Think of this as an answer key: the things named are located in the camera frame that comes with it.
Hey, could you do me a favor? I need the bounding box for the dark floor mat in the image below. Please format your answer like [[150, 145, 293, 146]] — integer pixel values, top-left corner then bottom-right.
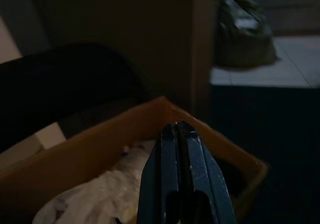
[[209, 83, 320, 224]]

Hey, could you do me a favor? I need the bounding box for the brown cardboard box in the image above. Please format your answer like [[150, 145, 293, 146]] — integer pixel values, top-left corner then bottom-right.
[[0, 96, 270, 224]]

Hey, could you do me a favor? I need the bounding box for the white plastic bag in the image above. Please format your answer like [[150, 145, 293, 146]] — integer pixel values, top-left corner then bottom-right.
[[32, 140, 156, 224]]

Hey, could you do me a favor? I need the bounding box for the black rounded object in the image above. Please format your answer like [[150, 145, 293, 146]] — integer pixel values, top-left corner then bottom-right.
[[0, 42, 151, 154]]

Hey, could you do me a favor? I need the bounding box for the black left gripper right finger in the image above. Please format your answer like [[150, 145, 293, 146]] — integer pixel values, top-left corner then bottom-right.
[[177, 120, 236, 224]]

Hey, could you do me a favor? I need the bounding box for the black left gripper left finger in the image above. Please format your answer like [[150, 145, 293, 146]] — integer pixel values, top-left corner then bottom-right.
[[136, 123, 182, 224]]

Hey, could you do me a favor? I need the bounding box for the brown wooden panel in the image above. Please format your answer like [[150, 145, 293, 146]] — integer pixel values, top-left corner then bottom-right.
[[191, 0, 221, 119]]

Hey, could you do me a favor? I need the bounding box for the dark garbage bag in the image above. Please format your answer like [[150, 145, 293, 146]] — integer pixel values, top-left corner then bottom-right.
[[214, 0, 278, 68]]

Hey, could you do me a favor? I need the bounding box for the white box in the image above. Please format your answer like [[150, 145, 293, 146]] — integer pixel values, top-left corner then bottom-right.
[[0, 122, 67, 169]]

